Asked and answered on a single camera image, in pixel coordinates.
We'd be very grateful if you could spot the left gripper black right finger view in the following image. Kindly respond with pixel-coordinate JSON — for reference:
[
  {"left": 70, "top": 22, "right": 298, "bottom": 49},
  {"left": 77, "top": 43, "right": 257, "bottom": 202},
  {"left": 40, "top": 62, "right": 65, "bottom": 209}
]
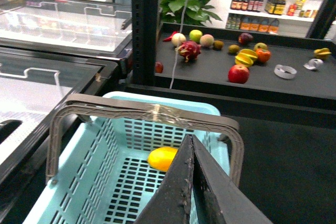
[{"left": 192, "top": 136, "right": 272, "bottom": 223}]

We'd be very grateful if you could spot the white foam net crumpled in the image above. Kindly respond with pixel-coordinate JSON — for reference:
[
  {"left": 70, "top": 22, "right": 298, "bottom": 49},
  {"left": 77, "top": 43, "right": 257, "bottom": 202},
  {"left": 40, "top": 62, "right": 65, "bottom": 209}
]
[{"left": 303, "top": 58, "right": 323, "bottom": 70}]

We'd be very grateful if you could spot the brown kiwi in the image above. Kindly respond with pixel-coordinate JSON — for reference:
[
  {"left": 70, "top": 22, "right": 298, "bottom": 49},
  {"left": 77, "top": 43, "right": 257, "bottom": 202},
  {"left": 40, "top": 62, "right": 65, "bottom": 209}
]
[
  {"left": 228, "top": 45, "right": 240, "bottom": 55},
  {"left": 213, "top": 40, "right": 224, "bottom": 50}
]

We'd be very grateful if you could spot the yellow star fruit right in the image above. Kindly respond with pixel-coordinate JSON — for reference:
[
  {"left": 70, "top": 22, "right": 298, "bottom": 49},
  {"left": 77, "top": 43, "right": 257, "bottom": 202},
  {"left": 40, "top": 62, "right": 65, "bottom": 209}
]
[{"left": 314, "top": 48, "right": 331, "bottom": 60}]

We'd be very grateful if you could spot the brown basket handle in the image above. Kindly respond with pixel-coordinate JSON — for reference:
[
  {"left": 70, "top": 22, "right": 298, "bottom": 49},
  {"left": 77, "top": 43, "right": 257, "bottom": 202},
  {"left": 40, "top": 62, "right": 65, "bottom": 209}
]
[{"left": 45, "top": 94, "right": 244, "bottom": 186}]

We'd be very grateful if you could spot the red chili pepper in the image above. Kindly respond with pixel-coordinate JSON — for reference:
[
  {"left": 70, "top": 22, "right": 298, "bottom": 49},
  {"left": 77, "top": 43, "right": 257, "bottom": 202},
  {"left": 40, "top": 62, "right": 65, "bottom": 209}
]
[{"left": 162, "top": 31, "right": 178, "bottom": 42}]

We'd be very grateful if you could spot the large red apple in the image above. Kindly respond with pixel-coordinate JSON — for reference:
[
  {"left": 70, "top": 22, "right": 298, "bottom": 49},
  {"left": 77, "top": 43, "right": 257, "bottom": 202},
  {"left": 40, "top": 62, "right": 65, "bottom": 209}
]
[{"left": 228, "top": 65, "right": 249, "bottom": 84}]

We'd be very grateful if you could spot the brown kiwi right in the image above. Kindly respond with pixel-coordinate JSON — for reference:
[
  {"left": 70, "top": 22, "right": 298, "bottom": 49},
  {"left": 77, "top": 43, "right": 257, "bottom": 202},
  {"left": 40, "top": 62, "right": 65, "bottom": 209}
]
[{"left": 228, "top": 45, "right": 240, "bottom": 55}]

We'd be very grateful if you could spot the green apple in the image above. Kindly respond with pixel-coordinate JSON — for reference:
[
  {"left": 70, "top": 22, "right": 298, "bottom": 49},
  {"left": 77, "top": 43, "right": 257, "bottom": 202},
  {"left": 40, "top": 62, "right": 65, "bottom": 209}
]
[{"left": 189, "top": 29, "right": 203, "bottom": 44}]

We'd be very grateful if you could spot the white foam net ring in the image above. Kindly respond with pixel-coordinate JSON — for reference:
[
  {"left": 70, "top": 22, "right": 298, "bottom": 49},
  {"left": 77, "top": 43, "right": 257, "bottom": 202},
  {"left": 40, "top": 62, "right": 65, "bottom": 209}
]
[{"left": 273, "top": 64, "right": 298, "bottom": 80}]

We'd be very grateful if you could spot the yellow star fruit front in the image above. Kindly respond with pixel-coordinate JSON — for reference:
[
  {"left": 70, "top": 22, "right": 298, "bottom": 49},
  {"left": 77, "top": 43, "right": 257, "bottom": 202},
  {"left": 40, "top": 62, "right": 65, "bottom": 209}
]
[{"left": 235, "top": 49, "right": 258, "bottom": 68}]

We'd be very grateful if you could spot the pale peach fruit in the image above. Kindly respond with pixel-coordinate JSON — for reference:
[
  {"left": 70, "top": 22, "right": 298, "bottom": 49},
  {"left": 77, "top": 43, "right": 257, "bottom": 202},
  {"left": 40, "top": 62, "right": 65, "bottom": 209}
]
[{"left": 199, "top": 34, "right": 214, "bottom": 48}]

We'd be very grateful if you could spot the red dragon fruit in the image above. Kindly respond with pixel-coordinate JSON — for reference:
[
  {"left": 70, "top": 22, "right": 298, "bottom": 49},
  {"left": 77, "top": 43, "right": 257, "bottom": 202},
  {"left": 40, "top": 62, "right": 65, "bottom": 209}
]
[{"left": 175, "top": 40, "right": 201, "bottom": 63}]

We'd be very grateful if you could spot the orange persimmon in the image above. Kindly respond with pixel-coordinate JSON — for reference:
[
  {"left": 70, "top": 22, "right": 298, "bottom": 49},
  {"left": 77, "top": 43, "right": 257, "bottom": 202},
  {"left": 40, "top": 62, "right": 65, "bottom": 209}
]
[{"left": 256, "top": 48, "right": 271, "bottom": 63}]

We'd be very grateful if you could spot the black shelf post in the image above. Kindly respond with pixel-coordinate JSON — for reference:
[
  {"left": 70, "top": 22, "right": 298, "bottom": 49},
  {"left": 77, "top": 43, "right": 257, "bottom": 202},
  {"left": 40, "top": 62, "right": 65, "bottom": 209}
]
[{"left": 131, "top": 0, "right": 160, "bottom": 86}]

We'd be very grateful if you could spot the small dark red apple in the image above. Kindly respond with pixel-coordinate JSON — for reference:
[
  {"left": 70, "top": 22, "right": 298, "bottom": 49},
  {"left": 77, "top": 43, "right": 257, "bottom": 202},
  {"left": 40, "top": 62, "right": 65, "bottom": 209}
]
[{"left": 155, "top": 61, "right": 164, "bottom": 73}]

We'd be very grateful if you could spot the white hanging cable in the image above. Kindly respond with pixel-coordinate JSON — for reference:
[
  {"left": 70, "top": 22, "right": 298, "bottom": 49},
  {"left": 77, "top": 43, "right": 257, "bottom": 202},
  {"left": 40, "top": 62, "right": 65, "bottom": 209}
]
[{"left": 169, "top": 0, "right": 195, "bottom": 90}]

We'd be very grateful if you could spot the glass top freezer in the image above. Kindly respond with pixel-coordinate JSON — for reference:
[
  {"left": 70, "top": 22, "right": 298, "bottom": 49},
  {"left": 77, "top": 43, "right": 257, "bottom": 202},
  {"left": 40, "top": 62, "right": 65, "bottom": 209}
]
[{"left": 1, "top": 0, "right": 132, "bottom": 181}]

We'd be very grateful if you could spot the yellow star fruit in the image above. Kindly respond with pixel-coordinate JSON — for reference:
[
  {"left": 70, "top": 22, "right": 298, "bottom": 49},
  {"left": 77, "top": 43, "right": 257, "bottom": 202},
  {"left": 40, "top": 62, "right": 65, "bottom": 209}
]
[
  {"left": 314, "top": 48, "right": 331, "bottom": 60},
  {"left": 235, "top": 49, "right": 258, "bottom": 68}
]

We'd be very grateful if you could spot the yellow mango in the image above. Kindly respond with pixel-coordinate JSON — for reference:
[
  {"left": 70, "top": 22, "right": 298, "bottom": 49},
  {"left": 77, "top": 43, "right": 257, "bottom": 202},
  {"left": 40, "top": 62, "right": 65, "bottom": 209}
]
[{"left": 147, "top": 147, "right": 178, "bottom": 172}]

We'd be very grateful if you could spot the light blue plastic shopping basket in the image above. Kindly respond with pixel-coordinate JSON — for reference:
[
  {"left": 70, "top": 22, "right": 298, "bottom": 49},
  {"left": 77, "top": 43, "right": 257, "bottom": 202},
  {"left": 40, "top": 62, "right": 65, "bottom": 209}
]
[{"left": 22, "top": 91, "right": 232, "bottom": 224}]

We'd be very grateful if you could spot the brown kiwi left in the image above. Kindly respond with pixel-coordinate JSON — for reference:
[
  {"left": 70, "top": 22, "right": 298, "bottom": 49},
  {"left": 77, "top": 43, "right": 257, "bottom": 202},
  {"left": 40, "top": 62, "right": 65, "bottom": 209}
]
[{"left": 213, "top": 40, "right": 224, "bottom": 50}]

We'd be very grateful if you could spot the dark purple fruit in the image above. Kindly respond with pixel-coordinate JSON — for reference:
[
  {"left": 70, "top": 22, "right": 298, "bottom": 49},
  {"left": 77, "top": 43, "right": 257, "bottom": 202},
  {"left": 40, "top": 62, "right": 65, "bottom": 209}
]
[{"left": 238, "top": 33, "right": 254, "bottom": 45}]

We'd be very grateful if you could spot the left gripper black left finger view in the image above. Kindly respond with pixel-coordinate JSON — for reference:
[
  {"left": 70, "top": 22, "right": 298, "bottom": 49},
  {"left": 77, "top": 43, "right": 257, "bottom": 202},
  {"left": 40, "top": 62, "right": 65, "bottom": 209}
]
[{"left": 135, "top": 134, "right": 194, "bottom": 223}]

